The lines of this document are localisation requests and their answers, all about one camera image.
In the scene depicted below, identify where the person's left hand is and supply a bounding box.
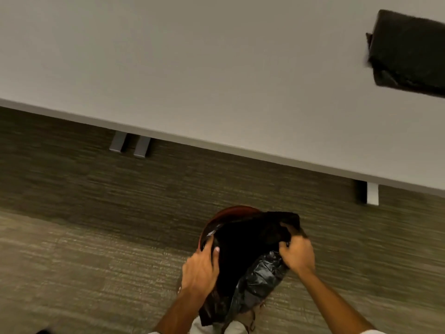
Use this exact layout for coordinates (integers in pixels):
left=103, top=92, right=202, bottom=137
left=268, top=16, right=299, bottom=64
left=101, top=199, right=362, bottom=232
left=181, top=236, right=220, bottom=299

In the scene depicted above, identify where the person's right hand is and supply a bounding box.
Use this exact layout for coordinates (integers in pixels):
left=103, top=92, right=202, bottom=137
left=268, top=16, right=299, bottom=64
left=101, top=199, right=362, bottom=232
left=279, top=223, right=316, bottom=277

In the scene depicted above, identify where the grey table leg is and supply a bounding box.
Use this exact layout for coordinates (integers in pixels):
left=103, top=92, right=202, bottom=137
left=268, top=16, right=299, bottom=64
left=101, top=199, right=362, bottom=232
left=109, top=131, right=128, bottom=153
left=133, top=136, right=151, bottom=159

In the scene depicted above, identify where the person's left forearm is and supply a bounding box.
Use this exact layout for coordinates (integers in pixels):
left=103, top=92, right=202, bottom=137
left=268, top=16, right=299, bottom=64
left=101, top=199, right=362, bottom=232
left=153, top=288, right=206, bottom=334

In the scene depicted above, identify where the black folded bag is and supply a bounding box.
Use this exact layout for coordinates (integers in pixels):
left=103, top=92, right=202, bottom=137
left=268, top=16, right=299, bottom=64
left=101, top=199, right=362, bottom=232
left=365, top=10, right=445, bottom=99

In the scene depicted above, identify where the white table leg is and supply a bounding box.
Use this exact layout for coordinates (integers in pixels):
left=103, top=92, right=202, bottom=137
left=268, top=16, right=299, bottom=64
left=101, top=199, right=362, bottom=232
left=366, top=182, right=379, bottom=206

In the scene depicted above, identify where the brown round trash bin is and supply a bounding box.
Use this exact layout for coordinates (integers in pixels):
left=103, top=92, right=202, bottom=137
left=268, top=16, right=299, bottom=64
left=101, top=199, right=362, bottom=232
left=198, top=206, right=263, bottom=251

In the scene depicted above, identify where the person's right forearm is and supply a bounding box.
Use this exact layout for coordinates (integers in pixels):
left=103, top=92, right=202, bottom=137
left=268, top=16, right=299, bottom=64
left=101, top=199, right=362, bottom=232
left=299, top=269, right=376, bottom=334

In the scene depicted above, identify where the black plastic trash bag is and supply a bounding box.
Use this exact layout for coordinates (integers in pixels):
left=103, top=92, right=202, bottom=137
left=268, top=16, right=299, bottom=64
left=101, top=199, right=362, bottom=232
left=199, top=211, right=302, bottom=327

